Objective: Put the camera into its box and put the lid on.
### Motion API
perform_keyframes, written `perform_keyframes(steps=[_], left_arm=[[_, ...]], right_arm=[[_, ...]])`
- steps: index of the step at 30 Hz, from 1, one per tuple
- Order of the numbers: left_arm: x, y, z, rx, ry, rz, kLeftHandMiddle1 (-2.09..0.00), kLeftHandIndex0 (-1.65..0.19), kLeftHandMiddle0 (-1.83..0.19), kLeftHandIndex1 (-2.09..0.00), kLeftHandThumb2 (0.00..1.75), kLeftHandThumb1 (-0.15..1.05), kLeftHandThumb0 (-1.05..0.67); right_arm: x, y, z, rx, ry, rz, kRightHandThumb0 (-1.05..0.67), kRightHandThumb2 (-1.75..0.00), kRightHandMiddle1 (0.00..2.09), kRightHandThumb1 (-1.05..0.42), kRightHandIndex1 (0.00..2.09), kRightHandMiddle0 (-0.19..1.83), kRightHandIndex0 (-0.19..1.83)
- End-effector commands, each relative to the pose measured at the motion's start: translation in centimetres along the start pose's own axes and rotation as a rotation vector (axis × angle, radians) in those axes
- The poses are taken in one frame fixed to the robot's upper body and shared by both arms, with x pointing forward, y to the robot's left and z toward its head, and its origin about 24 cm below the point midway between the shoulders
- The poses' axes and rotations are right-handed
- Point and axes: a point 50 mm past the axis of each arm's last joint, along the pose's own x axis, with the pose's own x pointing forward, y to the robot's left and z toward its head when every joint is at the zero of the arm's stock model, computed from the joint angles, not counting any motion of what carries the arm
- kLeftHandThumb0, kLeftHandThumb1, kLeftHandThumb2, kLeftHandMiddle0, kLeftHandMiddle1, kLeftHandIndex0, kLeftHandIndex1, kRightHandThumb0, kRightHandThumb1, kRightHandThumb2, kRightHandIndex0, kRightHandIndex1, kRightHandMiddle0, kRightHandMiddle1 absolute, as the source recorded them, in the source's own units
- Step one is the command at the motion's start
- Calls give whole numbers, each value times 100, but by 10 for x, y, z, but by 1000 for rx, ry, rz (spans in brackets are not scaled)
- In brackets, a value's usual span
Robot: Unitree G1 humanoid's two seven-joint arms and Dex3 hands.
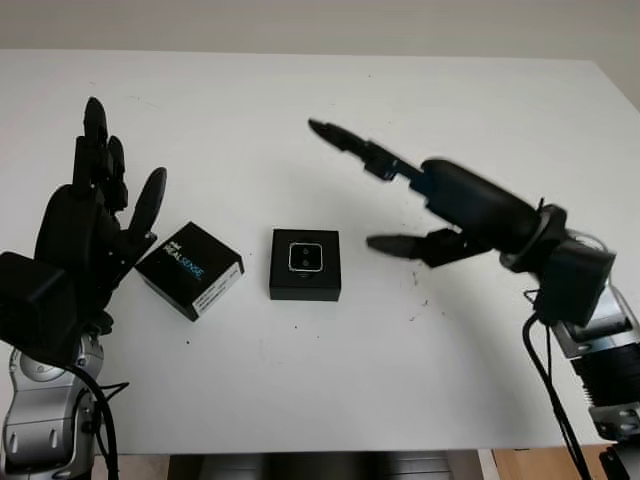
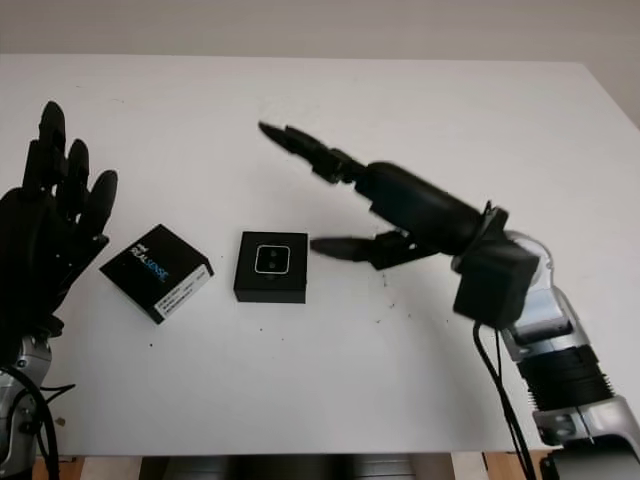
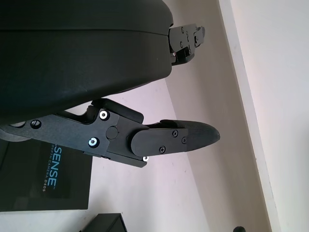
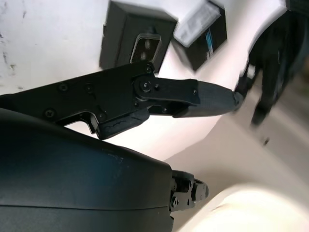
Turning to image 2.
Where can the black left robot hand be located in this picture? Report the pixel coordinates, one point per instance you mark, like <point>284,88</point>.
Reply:
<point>35,240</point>

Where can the black camera box base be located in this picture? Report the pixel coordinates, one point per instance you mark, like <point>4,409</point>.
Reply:
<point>270,292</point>

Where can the dark robot torso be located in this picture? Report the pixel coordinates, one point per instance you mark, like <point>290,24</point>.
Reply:
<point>280,467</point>

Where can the black RealSense box lid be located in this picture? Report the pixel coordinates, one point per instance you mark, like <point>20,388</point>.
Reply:
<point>145,270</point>

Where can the small silver depth camera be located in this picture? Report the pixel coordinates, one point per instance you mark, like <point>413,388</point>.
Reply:
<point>272,260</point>

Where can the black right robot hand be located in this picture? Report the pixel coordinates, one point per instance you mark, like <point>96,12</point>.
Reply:
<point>425,210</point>

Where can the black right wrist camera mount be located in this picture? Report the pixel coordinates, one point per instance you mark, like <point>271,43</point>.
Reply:
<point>492,290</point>

